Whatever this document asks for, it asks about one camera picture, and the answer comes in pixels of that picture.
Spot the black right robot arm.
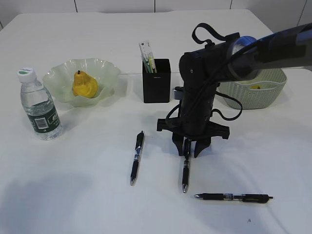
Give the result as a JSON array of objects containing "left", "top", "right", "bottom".
[{"left": 157, "top": 23, "right": 312, "bottom": 156}]

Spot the black gel pen bottom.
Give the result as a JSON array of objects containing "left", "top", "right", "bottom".
[{"left": 194, "top": 193, "right": 273, "bottom": 204}]

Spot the black square pen holder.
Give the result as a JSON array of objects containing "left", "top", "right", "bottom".
[{"left": 142, "top": 58, "right": 171, "bottom": 103}]

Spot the yellow utility knife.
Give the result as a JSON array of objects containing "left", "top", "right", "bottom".
[{"left": 148, "top": 52, "right": 157, "bottom": 73}]

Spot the green wavy glass plate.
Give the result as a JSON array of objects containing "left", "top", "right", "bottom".
[{"left": 43, "top": 58, "right": 121, "bottom": 107}]

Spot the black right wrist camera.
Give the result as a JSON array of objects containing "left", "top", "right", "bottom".
[{"left": 173, "top": 86, "right": 183, "bottom": 100}]

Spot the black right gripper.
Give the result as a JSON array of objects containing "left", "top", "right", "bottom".
[{"left": 156, "top": 107, "right": 230, "bottom": 158}]

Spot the clear plastic water bottle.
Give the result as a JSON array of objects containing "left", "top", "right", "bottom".
[{"left": 17, "top": 67, "right": 62, "bottom": 140}]

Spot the yellow pear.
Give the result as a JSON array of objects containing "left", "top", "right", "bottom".
[{"left": 72, "top": 70, "right": 98, "bottom": 98}]

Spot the green woven plastic basket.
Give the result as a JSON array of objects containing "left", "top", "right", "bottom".
[{"left": 218, "top": 69, "right": 287, "bottom": 110}]

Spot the black gel pen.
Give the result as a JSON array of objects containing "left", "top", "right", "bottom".
[
  {"left": 130, "top": 131, "right": 144, "bottom": 186},
  {"left": 182, "top": 139, "right": 191, "bottom": 193},
  {"left": 194, "top": 193, "right": 273, "bottom": 204}
]

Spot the green white mechanical pencil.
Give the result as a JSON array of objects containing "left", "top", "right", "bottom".
[{"left": 142, "top": 57, "right": 152, "bottom": 73}]

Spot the clear plastic ruler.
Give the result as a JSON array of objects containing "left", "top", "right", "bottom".
[{"left": 138, "top": 40, "right": 154, "bottom": 61}]

